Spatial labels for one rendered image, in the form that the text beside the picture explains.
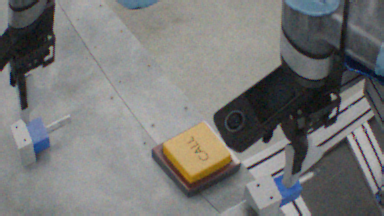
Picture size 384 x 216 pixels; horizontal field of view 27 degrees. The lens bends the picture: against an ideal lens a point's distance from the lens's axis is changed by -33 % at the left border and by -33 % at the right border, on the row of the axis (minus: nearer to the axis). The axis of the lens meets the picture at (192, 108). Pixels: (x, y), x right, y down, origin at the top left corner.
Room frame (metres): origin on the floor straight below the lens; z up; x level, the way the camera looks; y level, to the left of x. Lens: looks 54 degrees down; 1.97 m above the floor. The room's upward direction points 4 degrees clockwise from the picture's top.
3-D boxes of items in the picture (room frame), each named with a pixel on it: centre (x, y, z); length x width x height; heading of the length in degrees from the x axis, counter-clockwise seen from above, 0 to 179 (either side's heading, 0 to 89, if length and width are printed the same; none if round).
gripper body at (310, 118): (0.70, -0.13, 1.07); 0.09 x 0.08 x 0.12; 119
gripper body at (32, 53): (0.76, 0.24, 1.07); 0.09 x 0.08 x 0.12; 122
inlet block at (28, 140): (0.76, 0.22, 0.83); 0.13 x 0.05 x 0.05; 122
